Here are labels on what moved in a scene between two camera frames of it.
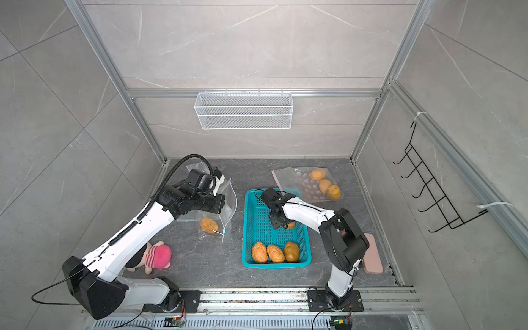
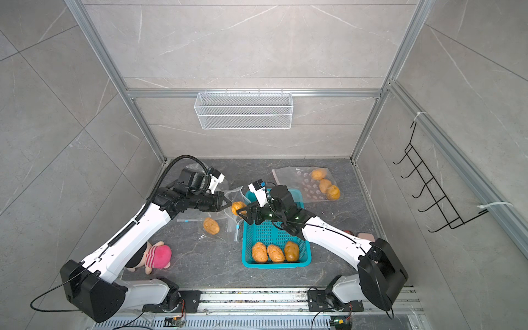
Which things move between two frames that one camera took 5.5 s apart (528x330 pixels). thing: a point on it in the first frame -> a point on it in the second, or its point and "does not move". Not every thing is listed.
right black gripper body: x=285 y=223 -> x=263 y=214
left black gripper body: x=211 y=203 does not move
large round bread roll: x=207 y=224 does not move
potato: x=318 y=174 does not move
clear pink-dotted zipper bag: x=311 y=184 does not move
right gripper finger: x=277 y=221 -> x=246 y=213
